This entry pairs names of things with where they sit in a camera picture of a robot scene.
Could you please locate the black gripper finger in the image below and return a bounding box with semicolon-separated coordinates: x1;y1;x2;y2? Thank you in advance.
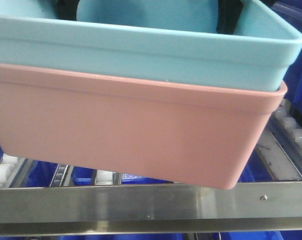
216;0;244;35
49;0;80;21

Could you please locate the light blue plastic box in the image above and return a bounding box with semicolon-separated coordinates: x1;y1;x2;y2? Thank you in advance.
0;0;302;92

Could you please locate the pink plastic box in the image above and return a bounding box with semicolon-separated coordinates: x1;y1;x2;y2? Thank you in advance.
0;64;287;190

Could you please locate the stainless steel shelf rack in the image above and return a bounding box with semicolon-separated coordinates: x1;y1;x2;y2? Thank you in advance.
0;98;302;237

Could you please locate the large blue crate right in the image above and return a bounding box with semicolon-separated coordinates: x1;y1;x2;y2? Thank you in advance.
263;0;302;127

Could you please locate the white roller track right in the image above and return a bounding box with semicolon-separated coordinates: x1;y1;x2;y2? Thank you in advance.
273;105;302;144

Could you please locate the white roller track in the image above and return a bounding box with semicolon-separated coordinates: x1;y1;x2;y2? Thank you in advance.
95;170;113;186
273;105;302;144
0;153;18;189

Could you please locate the white roller track middle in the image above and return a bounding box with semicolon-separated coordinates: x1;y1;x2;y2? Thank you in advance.
95;170;113;186

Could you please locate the white roller track left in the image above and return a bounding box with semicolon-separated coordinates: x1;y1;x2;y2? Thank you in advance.
0;153;18;189

